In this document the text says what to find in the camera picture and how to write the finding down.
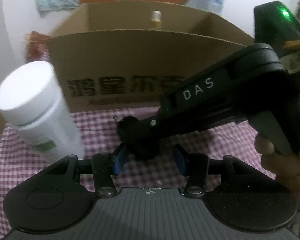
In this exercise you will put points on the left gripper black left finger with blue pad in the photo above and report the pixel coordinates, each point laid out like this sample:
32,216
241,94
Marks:
105,165

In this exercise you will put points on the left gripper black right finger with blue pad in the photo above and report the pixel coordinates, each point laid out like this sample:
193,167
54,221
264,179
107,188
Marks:
195,167

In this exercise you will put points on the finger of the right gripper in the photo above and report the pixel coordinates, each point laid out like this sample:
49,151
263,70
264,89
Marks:
131,125

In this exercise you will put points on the green dropper bottle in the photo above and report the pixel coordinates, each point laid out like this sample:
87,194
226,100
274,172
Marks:
156,19

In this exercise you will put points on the gold lid dark jar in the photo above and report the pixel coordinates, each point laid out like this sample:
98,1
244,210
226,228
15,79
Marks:
145,147

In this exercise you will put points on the person's right hand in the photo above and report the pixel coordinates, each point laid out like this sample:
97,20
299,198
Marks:
285,167

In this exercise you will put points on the brown cardboard box with print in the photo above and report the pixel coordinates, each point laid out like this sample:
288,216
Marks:
108,55

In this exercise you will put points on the purple checkered tablecloth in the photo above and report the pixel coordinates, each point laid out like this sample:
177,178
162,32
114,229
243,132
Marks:
18,161

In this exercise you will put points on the white cylindrical bottle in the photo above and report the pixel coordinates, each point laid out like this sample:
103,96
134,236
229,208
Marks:
32,102

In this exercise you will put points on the red gift bag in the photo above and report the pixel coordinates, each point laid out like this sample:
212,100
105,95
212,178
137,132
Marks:
36,47

